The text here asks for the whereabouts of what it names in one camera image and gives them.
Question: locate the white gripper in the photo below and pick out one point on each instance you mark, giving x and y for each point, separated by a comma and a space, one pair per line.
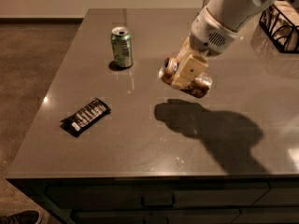
207, 36

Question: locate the orange soda can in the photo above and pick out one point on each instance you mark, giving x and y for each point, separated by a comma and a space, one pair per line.
188, 76

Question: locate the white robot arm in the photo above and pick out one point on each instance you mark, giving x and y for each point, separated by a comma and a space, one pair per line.
234, 14

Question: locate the green soda can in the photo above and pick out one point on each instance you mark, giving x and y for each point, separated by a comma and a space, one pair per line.
121, 42

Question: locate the black snack bar wrapper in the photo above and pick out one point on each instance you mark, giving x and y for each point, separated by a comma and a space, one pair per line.
85, 117

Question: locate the dark cabinet with drawers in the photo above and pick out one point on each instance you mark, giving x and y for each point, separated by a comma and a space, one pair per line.
165, 201

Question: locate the black shoe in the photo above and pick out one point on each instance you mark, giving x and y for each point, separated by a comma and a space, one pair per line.
25, 217

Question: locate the black wire basket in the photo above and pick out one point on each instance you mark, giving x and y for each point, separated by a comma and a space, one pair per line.
281, 24

